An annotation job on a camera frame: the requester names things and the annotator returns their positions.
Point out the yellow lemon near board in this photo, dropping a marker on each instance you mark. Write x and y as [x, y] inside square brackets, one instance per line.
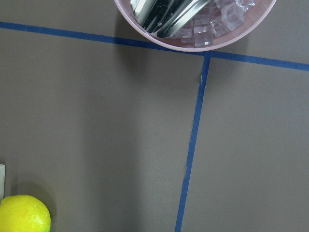
[24, 213]

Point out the pink bowl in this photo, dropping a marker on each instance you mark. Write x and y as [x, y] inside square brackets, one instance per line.
[252, 19]

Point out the metal scoop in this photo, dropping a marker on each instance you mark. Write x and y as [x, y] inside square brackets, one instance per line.
[165, 17]

